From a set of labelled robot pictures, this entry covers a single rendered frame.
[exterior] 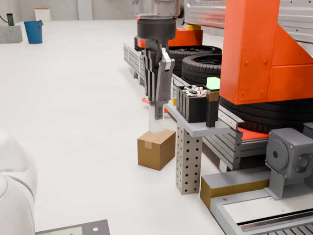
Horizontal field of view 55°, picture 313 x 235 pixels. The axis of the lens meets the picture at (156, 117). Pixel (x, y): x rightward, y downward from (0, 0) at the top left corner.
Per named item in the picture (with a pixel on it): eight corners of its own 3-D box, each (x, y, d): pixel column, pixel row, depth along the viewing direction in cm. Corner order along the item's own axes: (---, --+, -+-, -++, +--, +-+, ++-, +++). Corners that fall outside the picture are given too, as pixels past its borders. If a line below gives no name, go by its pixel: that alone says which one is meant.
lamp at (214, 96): (218, 100, 120) (219, 91, 118) (209, 101, 119) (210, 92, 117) (214, 98, 123) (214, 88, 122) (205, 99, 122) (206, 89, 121)
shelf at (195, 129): (229, 133, 127) (230, 126, 126) (192, 137, 123) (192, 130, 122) (192, 103, 166) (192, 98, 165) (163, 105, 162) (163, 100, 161)
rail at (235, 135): (247, 160, 156) (252, 121, 148) (231, 162, 154) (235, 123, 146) (143, 68, 379) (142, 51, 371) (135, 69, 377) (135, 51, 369)
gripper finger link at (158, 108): (161, 94, 62) (166, 99, 59) (160, 117, 64) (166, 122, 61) (154, 95, 61) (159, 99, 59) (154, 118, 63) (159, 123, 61)
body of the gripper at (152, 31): (131, 17, 59) (132, 63, 63) (145, 18, 52) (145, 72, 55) (166, 16, 62) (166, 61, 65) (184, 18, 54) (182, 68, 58)
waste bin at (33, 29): (47, 41, 800) (44, 18, 779) (46, 44, 759) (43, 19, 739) (27, 42, 786) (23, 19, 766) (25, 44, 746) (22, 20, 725)
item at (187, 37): (202, 45, 321) (204, 11, 309) (155, 47, 308) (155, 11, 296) (196, 43, 336) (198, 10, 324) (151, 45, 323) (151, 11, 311)
